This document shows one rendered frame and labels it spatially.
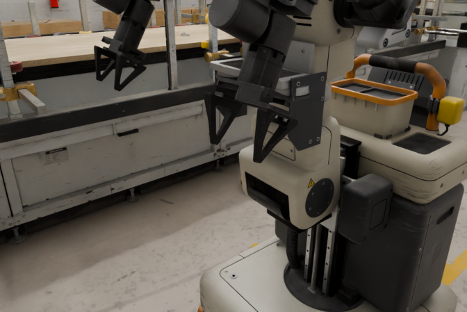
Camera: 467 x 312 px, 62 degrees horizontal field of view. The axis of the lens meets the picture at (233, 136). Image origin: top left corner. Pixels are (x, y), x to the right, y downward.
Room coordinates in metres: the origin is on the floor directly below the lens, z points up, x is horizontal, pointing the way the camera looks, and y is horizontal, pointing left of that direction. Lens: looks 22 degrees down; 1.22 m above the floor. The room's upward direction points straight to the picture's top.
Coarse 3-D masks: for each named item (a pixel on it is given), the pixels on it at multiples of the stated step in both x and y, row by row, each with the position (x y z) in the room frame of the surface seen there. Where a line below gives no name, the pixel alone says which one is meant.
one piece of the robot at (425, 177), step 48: (432, 96) 1.06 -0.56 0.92; (384, 144) 0.96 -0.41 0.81; (432, 144) 0.97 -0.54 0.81; (432, 192) 0.84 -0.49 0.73; (288, 240) 1.09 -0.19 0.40; (336, 240) 0.97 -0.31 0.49; (384, 240) 0.90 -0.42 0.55; (432, 240) 0.88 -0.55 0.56; (336, 288) 0.99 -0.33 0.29; (384, 288) 0.88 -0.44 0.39; (432, 288) 0.93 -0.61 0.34
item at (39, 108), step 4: (16, 84) 1.58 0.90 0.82; (20, 92) 1.46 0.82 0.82; (24, 92) 1.45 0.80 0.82; (28, 92) 1.45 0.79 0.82; (20, 96) 1.47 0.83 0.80; (24, 96) 1.40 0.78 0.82; (28, 96) 1.40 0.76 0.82; (32, 96) 1.40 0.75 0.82; (24, 100) 1.42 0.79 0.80; (28, 100) 1.35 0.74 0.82; (32, 100) 1.34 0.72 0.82; (36, 100) 1.34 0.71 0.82; (28, 104) 1.37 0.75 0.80; (32, 104) 1.32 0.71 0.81; (36, 104) 1.29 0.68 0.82; (40, 104) 1.29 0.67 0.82; (44, 104) 1.29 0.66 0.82; (32, 108) 1.33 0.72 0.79; (36, 108) 1.28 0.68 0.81; (40, 108) 1.28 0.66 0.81; (44, 108) 1.28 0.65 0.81; (36, 112) 1.28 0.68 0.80; (40, 112) 1.27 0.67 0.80; (44, 112) 1.28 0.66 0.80
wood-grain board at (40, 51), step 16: (112, 32) 2.70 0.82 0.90; (160, 32) 2.70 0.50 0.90; (176, 32) 2.70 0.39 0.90; (192, 32) 2.70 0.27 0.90; (224, 32) 2.70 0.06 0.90; (16, 48) 2.02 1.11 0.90; (32, 48) 2.02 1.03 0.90; (48, 48) 2.02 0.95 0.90; (64, 48) 2.02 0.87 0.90; (80, 48) 2.02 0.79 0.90; (144, 48) 2.02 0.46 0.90; (160, 48) 2.08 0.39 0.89; (176, 48) 2.14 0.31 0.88; (32, 64) 1.69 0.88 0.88; (48, 64) 1.73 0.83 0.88
